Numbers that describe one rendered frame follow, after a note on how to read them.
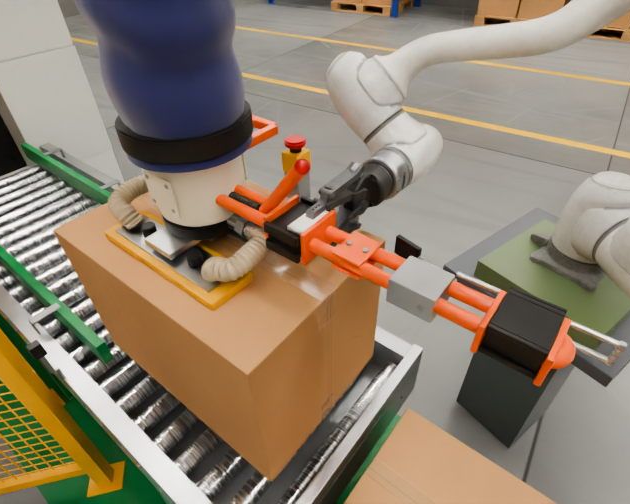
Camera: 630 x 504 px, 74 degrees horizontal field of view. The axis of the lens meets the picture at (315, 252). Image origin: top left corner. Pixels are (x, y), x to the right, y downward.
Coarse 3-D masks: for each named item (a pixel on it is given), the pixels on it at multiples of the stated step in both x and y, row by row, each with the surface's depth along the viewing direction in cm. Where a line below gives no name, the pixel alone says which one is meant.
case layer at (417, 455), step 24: (408, 408) 114; (408, 432) 109; (432, 432) 109; (384, 456) 105; (408, 456) 104; (432, 456) 104; (456, 456) 104; (480, 456) 104; (360, 480) 100; (384, 480) 100; (408, 480) 100; (432, 480) 100; (456, 480) 100; (480, 480) 100; (504, 480) 100
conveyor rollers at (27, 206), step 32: (0, 192) 207; (32, 192) 204; (64, 192) 205; (0, 224) 188; (32, 224) 184; (32, 256) 169; (64, 256) 170; (64, 288) 156; (96, 320) 141; (160, 384) 124; (352, 384) 123; (160, 416) 116; (192, 416) 114; (352, 416) 112; (160, 448) 108; (192, 448) 107; (320, 448) 107; (224, 480) 102; (256, 480) 100
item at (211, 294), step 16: (144, 224) 83; (160, 224) 87; (112, 240) 86; (128, 240) 84; (144, 240) 83; (144, 256) 80; (160, 256) 79; (192, 256) 75; (208, 256) 79; (160, 272) 78; (176, 272) 76; (192, 272) 76; (192, 288) 73; (208, 288) 72; (224, 288) 73; (240, 288) 75; (208, 304) 71
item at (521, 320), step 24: (504, 312) 50; (528, 312) 50; (552, 312) 50; (480, 336) 49; (504, 336) 48; (528, 336) 47; (552, 336) 47; (504, 360) 50; (528, 360) 48; (552, 360) 45
